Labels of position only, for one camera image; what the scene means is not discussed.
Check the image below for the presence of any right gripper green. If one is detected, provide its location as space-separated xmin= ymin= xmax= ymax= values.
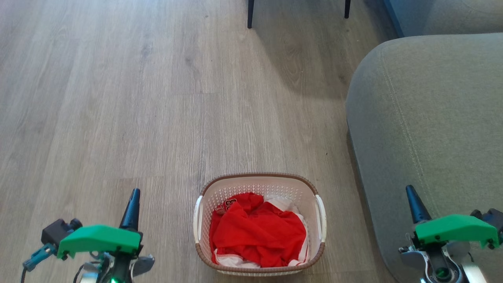
xmin=405 ymin=185 xmax=500 ymax=249

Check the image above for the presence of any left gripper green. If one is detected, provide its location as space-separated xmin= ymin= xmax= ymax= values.
xmin=57 ymin=188 xmax=142 ymax=260

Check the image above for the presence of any white plastic laundry basket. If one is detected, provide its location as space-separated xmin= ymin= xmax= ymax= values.
xmin=193 ymin=173 xmax=327 ymax=276

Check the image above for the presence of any grey fabric sofa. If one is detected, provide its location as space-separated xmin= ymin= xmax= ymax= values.
xmin=345 ymin=0 xmax=503 ymax=283

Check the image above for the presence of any red sports jersey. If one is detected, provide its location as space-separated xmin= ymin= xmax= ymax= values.
xmin=209 ymin=192 xmax=307 ymax=268

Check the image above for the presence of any teal cable connector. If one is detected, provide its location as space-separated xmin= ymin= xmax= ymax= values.
xmin=21 ymin=243 xmax=58 ymax=283

